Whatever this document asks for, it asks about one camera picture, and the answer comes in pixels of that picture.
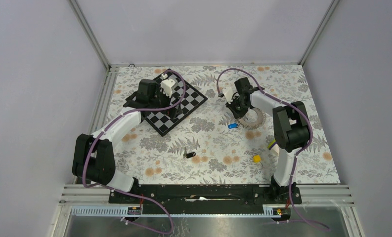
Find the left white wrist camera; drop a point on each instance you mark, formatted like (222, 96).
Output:
(167, 84)

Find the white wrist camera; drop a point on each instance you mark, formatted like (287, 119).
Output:
(167, 84)
(227, 93)

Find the yellow cube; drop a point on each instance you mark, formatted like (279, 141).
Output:
(256, 159)

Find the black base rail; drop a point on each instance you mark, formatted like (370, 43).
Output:
(205, 196)

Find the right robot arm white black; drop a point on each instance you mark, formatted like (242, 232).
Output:
(291, 128)

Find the blue key tag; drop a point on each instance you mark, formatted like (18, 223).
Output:
(233, 126)

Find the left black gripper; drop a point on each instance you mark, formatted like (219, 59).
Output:
(173, 112)

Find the black white chessboard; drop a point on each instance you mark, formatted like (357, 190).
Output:
(150, 95)

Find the white cable duct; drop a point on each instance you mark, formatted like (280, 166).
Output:
(150, 211)

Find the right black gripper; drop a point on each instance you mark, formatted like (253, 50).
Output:
(237, 115)

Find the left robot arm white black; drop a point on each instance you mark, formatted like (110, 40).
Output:
(94, 154)

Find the floral table mat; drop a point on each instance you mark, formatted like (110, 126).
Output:
(225, 156)

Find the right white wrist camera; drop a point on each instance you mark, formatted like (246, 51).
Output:
(227, 93)

